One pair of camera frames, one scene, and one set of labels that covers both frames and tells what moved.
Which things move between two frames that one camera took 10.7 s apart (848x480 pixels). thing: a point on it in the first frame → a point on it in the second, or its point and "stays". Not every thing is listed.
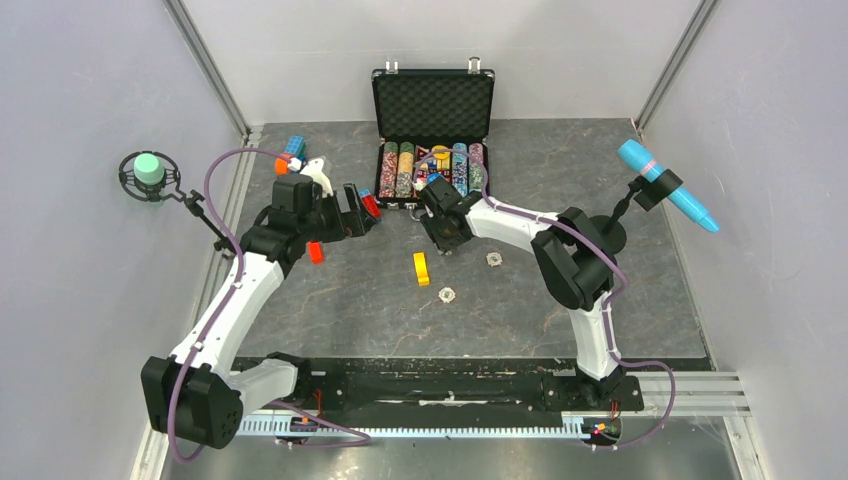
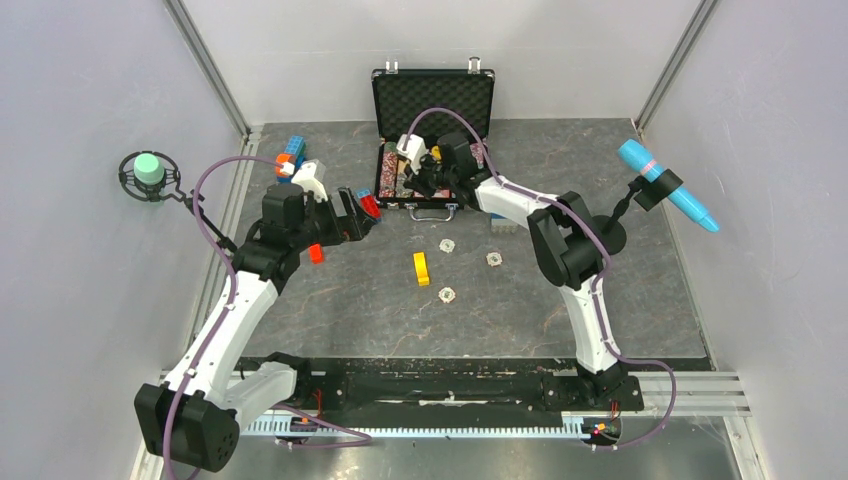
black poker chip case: (431, 122) stays
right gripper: (444, 244) → (417, 181)
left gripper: (354, 223) stays
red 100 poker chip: (494, 259) stays
